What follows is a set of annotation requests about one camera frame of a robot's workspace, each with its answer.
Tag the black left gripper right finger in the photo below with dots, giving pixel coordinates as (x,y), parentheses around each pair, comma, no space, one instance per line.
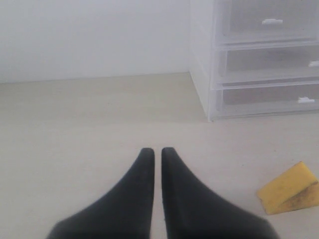
(193,211)

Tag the white plastic drawer cabinet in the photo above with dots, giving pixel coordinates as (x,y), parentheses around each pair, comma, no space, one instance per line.
(204,48)

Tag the clear wide drawer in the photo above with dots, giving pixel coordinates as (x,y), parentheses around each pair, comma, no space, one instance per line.
(260,100)
(267,64)

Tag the clear bottom wide drawer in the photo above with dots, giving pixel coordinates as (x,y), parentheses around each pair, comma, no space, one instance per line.
(260,100)

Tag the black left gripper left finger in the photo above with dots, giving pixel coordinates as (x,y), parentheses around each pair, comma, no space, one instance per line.
(125,212)

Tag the clear middle wide drawer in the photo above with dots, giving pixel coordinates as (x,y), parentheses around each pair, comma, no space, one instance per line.
(267,64)

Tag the yellow triangular wooden block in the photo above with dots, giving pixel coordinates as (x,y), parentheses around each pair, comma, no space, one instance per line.
(295,189)

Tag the clear top left drawer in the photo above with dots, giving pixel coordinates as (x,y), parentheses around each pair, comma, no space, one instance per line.
(245,21)

